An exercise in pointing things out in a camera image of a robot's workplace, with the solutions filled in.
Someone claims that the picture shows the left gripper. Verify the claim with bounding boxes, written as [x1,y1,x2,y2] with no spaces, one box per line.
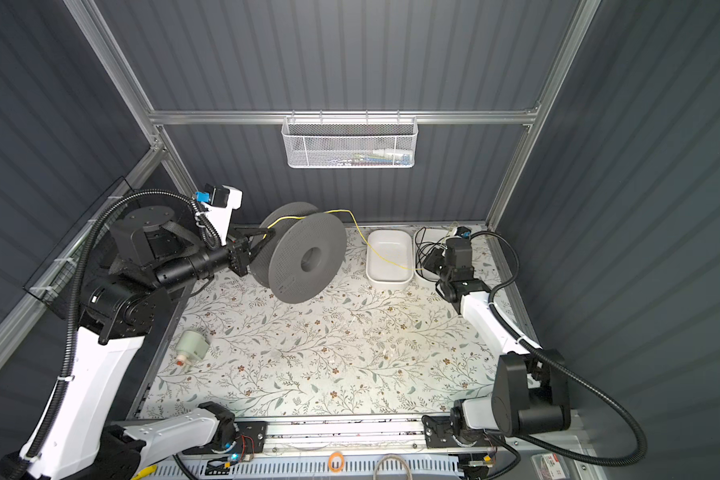
[154,222,271,299]

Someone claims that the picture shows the dark grey cable spool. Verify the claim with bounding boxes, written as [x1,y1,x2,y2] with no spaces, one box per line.
[249,202,347,304]

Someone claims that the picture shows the yellow cable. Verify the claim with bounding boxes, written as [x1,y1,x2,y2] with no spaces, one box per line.
[257,208,439,283]

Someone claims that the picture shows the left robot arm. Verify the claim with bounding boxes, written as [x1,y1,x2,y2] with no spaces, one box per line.
[0,185,274,479]

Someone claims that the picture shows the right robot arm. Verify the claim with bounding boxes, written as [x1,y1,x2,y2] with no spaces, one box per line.
[423,231,648,467]

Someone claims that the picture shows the right white tray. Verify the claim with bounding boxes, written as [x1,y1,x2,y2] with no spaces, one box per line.
[413,226,450,285]

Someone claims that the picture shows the white tray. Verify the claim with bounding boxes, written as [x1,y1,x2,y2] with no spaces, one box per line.
[413,226,450,285]
[366,229,415,291]

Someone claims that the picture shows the left white tray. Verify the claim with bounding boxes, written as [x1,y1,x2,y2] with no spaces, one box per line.
[366,229,415,291]

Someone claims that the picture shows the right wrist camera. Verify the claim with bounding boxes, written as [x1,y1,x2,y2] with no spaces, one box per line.
[448,225,472,239]

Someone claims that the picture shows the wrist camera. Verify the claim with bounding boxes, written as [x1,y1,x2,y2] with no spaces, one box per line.
[448,225,472,239]
[194,184,243,246]

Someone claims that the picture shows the black cable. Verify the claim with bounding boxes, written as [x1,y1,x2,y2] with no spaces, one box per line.
[412,226,457,271]

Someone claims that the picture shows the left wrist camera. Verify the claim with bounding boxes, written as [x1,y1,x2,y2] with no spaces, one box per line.
[194,184,243,246]

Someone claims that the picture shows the white wire mesh basket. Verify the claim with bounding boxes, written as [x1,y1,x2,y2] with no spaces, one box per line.
[281,118,419,169]

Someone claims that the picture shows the black wire basket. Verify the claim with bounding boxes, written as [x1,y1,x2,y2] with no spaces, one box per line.
[23,176,196,328]

